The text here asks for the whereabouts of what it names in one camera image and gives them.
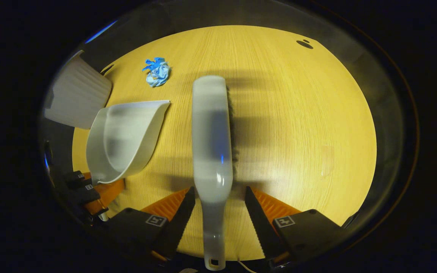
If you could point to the blue paper trash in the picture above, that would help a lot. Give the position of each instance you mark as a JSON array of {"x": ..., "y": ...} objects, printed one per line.
[{"x": 157, "y": 74}]

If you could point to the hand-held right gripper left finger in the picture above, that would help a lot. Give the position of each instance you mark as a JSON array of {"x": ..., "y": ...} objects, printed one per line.
[{"x": 182, "y": 223}]

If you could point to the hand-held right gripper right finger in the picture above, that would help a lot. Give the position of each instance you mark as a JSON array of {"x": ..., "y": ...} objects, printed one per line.
[{"x": 258, "y": 222}]

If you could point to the grey ribbed garbage bin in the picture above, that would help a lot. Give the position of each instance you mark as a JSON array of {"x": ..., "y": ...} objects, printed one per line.
[{"x": 78, "y": 94}]

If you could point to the small white broom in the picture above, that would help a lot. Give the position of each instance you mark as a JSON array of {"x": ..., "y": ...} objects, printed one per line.
[{"x": 211, "y": 132}]

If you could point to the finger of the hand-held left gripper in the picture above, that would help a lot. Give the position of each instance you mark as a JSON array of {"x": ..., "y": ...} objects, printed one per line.
[
  {"x": 75, "y": 177},
  {"x": 87, "y": 195}
]

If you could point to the white plastic dustpan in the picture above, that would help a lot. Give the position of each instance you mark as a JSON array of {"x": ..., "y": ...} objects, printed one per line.
[{"x": 123, "y": 140}]

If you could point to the wooden desktop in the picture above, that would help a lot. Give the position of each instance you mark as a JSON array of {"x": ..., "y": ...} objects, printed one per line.
[{"x": 298, "y": 125}]

